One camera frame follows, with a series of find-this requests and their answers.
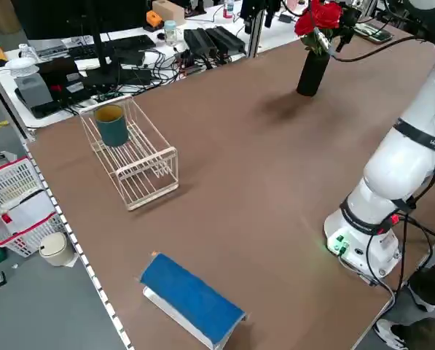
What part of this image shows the teal cup yellow inside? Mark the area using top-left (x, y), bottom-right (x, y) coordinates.
top-left (93, 104), bottom-right (130, 147)

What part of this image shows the black keyboard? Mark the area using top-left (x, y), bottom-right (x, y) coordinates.
top-left (67, 34), bottom-right (157, 61)

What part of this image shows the black ribbed power adapter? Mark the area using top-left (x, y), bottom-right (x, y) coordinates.
top-left (205, 26), bottom-right (247, 55)
top-left (183, 28), bottom-right (218, 61)

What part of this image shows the black cylindrical vase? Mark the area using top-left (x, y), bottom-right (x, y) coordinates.
top-left (296, 50), bottom-right (330, 98)

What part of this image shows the cardboard box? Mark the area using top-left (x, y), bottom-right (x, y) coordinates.
top-left (152, 0), bottom-right (186, 26)

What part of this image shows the person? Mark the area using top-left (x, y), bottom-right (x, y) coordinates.
top-left (372, 257), bottom-right (435, 350)

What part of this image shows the white wire rack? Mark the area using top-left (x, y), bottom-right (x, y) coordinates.
top-left (80, 95), bottom-right (180, 212)

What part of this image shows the white basket red rim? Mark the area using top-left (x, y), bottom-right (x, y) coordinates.
top-left (0, 156), bottom-right (67, 258)

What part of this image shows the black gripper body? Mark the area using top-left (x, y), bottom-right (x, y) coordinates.
top-left (340, 7), bottom-right (364, 32)

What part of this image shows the black monitor with stand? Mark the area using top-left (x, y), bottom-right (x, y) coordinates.
top-left (11, 0), bottom-right (152, 88)

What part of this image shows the aluminium profile post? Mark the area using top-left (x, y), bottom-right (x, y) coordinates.
top-left (246, 0), bottom-right (265, 58)

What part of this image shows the small beige bin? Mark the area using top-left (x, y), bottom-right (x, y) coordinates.
top-left (38, 232), bottom-right (79, 267)

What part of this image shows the orange black device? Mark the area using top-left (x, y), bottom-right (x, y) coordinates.
top-left (146, 9), bottom-right (164, 32)

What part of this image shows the blue topped white stand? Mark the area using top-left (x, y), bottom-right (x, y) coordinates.
top-left (134, 251), bottom-right (248, 350)

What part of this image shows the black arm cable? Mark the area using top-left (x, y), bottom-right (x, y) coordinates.
top-left (314, 31), bottom-right (435, 154)

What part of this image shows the grey box device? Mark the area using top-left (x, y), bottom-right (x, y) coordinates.
top-left (15, 76), bottom-right (54, 109)

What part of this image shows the clear plastic bottle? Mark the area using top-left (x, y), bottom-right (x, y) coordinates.
top-left (163, 20), bottom-right (177, 47)

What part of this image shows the red rose bouquet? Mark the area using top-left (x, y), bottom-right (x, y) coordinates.
top-left (294, 0), bottom-right (344, 58)

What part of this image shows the black base cable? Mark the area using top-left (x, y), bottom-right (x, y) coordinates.
top-left (362, 214), bottom-right (435, 292)

